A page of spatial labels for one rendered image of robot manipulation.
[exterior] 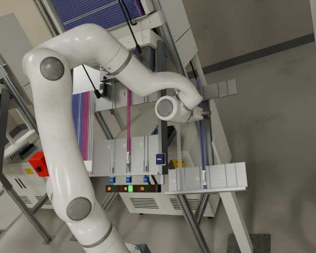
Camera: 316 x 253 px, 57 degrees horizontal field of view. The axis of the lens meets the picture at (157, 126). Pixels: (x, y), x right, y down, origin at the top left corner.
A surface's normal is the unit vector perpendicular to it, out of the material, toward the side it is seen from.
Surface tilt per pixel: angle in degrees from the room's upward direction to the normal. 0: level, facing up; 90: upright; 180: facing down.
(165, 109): 52
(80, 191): 67
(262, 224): 0
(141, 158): 47
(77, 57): 111
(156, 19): 90
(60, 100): 126
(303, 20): 90
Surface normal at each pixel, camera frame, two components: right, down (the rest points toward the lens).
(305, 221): -0.36, -0.83
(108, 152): -0.52, -0.16
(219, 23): -0.15, 0.51
